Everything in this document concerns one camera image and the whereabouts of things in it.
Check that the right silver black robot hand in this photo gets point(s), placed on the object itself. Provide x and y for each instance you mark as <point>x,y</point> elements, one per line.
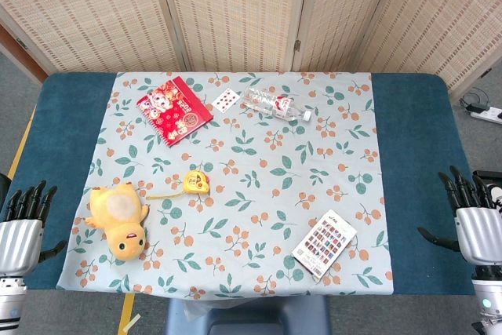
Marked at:
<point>480,233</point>

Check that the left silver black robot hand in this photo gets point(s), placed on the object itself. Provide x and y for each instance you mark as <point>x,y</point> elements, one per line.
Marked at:
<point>19,241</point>

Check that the yellow tape measure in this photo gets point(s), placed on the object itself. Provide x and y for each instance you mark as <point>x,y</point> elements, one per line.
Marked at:
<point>196,183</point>

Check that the beige masking tape piece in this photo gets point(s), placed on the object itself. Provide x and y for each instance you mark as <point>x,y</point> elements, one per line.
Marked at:
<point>132,323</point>

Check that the white black sneaker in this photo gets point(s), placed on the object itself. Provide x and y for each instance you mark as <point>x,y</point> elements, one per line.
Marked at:
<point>497,195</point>

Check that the black box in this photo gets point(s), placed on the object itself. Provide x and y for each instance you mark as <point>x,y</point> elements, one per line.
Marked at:
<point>490,176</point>

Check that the yellow plush toy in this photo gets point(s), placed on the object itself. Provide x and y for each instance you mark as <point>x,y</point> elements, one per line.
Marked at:
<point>117,217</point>

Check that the white power strip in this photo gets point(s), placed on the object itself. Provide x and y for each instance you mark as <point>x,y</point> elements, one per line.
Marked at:
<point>488,114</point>

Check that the white sticker sheet card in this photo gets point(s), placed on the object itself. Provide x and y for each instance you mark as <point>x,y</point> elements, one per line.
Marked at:
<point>323,242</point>

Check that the red spiral notebook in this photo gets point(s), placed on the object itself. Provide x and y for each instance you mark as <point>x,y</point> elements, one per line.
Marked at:
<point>174,111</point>

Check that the woven folding screen panel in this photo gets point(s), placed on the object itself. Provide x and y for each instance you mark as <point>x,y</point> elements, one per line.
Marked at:
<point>86,9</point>
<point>443,13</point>
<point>341,9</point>
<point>231,9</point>

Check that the floral pale blue tablecloth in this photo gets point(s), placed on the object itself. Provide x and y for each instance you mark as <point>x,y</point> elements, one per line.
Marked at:
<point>255,178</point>

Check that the clear plastic water bottle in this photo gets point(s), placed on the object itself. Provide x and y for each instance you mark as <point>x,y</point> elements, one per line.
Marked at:
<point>270,103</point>

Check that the red-pip playing card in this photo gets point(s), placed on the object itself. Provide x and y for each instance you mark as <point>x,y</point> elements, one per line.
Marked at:
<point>225,100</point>

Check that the brown wooden door frame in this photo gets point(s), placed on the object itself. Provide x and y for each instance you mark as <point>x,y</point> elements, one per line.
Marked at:
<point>23,52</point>

